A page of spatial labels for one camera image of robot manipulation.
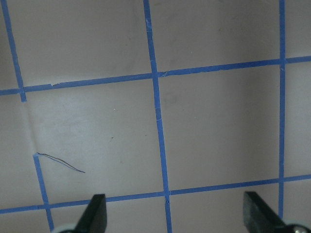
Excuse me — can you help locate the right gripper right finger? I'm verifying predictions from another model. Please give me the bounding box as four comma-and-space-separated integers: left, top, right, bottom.
243, 191, 288, 233

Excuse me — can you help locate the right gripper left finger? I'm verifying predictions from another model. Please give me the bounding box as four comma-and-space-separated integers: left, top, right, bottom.
73, 194, 107, 233

